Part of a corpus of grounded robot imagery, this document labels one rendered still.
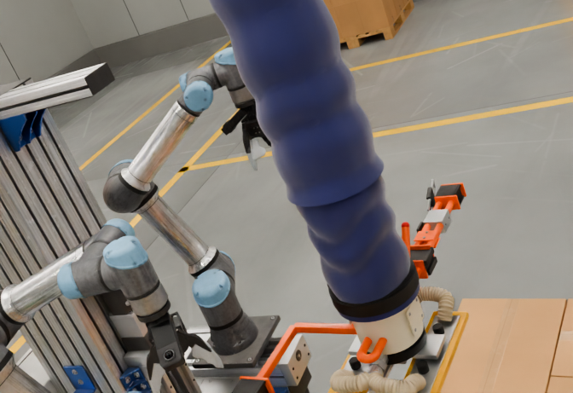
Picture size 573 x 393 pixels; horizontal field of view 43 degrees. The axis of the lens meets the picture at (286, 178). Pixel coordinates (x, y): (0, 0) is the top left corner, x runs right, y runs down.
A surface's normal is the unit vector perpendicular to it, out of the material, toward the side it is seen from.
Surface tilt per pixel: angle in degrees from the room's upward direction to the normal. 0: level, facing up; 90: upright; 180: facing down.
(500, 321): 0
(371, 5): 90
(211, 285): 7
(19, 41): 90
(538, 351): 0
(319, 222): 78
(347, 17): 90
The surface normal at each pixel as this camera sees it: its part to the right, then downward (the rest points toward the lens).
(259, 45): -0.42, 0.35
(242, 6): -0.28, 0.69
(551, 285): -0.34, -0.86
